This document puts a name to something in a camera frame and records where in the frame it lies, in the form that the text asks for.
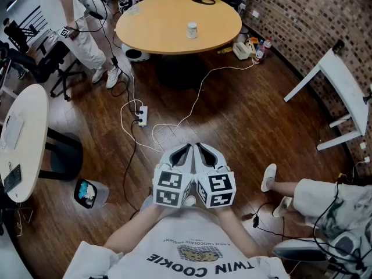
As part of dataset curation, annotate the round white table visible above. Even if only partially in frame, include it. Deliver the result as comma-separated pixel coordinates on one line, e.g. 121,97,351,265
0,83,84,203

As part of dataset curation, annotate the black keypad device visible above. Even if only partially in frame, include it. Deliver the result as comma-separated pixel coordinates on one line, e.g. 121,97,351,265
3,163,23,194

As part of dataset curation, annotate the beige tissue box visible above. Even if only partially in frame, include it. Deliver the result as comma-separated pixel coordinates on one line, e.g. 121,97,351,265
232,41,251,60

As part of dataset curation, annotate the grey trash bin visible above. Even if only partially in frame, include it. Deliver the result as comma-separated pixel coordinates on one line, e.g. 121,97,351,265
73,178,110,210

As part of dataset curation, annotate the white paper cup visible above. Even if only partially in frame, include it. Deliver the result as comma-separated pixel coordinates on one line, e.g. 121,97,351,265
186,22,198,40

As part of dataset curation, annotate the white dome-shaped worn device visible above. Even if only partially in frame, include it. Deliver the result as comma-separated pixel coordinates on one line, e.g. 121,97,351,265
272,238,330,263
85,0,112,20

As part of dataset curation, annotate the plastic bottle red label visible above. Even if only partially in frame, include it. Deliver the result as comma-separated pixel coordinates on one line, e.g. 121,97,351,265
253,41,266,65

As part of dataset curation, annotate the black clamp device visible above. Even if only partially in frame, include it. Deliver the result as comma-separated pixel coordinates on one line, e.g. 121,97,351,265
332,38,346,54

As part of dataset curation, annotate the white tablet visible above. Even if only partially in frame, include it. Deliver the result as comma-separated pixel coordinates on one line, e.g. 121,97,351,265
3,112,25,151

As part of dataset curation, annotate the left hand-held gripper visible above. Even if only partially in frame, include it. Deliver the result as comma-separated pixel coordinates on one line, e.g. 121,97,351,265
152,143,195,209

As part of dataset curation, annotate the person's left forearm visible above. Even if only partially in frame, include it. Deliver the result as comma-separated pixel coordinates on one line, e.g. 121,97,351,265
103,202,163,255

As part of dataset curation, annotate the black cable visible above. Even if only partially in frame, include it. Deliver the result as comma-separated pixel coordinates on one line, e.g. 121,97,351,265
123,120,141,214

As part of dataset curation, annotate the white rounded appliance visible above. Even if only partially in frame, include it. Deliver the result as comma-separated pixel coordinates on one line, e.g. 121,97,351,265
121,42,151,63

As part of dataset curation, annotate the white power strip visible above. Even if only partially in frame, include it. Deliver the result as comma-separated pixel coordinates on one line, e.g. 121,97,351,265
138,105,149,127

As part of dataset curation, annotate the white wooden bench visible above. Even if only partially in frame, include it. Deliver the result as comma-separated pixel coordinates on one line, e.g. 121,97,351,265
283,48,370,152

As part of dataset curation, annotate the person's white printed shirt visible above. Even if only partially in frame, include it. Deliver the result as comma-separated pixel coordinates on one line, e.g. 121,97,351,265
62,206,291,279

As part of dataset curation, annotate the white cable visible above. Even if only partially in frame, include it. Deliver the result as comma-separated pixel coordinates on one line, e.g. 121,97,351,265
151,57,256,146
120,64,165,153

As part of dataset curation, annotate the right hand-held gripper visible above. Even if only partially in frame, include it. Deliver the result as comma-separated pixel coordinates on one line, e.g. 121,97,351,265
193,142,237,209

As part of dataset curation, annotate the black and white helmet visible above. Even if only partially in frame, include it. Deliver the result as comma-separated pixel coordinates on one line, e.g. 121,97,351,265
117,0,141,15

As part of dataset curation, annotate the round yellow wooden table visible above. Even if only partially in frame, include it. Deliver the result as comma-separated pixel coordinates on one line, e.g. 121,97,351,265
115,0,243,92

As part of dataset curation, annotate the person's right forearm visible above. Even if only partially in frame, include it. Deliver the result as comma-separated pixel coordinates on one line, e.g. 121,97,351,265
214,205,267,258

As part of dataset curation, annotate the black swivel chair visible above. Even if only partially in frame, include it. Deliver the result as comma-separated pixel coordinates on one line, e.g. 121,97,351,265
3,19,87,102

